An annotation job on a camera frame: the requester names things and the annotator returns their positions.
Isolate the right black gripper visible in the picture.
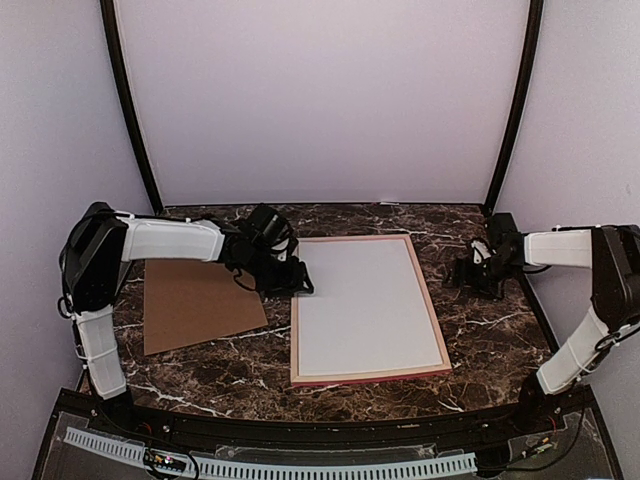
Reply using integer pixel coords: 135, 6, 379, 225
442, 253, 523, 300

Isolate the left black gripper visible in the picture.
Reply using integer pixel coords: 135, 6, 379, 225
237, 243, 314, 297

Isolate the brown cardboard backing board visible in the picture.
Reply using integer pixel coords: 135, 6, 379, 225
143, 259, 267, 356

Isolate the photo print white border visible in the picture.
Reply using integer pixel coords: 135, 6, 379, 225
295, 237, 447, 377

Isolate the pink wooden picture frame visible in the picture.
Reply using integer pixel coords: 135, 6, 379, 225
289, 233, 452, 388

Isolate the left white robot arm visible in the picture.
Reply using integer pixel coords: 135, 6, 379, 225
58, 201, 314, 436

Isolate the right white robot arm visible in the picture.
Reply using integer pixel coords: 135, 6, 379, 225
444, 213, 639, 396

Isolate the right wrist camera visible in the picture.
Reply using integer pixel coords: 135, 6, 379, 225
469, 238, 493, 264

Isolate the black front table rail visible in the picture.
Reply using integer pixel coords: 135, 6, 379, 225
111, 405, 525, 451

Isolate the white slotted cable duct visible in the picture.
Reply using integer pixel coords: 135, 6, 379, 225
63, 427, 478, 480

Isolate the left black corner post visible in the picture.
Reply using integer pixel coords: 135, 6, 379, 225
99, 0, 164, 213

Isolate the black corner post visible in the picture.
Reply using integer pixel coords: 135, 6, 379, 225
99, 0, 164, 213
482, 0, 544, 217

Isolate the right black corner post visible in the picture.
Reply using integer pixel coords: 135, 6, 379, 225
482, 0, 544, 217

